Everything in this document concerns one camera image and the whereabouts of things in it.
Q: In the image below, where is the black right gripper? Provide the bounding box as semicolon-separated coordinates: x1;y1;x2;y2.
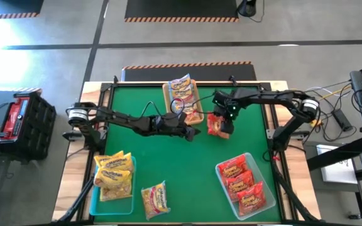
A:
212;90;242;135

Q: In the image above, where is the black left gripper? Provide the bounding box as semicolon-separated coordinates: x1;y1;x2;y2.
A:
151;112;202;143

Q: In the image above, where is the red Saucy Noodles pack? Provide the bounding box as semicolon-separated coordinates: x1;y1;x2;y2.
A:
226;171;256;202
217;155;250;181
236;181;267;217
206;112;231;140

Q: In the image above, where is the Maruchan beef ramen pack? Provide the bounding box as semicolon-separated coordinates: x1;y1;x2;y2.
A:
170;88;197;106
141;180;172;221
167;73;192;92
176;103;203;124

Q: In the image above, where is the yellow Maruchan ramen pack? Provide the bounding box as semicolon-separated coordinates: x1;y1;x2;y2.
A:
99;183;133;202
101;153;134;173
93;150;125;167
92;169;133;189

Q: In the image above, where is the orange translucent plastic bin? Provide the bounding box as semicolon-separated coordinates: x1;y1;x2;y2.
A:
163;78;205;126

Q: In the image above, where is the clear plastic bin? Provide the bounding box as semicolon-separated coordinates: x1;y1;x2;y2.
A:
214;152;277;221

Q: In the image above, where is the teal plastic bin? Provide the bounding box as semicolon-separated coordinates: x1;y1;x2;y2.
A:
89;153;137;217

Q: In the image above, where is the black desk leg bar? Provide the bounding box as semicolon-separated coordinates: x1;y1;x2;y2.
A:
305;135;362;172

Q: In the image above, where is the black power strip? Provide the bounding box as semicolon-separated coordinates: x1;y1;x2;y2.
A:
331;108;354;132

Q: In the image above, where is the white sheet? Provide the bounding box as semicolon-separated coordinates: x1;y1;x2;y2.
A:
315;144;359;185

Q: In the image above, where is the black stand base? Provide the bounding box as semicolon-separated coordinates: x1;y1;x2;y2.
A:
236;0;258;18

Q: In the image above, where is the red and black tool case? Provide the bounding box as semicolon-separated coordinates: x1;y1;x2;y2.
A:
0;90;58;161

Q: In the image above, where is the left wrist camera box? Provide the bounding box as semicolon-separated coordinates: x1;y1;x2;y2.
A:
162;112;182;126

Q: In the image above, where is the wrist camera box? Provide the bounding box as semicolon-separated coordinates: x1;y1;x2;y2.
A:
162;112;182;126
214;91;232;108

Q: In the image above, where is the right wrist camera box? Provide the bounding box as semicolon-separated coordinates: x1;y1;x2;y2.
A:
214;91;232;108

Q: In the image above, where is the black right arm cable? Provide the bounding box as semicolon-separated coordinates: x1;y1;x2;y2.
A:
195;93;219;116

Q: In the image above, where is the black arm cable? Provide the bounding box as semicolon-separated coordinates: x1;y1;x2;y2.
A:
140;97;185;119
195;93;219;116

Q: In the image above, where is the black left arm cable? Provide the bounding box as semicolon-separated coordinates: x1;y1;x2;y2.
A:
140;97;185;119

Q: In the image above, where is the yellow cable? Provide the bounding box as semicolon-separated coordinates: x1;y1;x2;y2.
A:
317;85;353;102

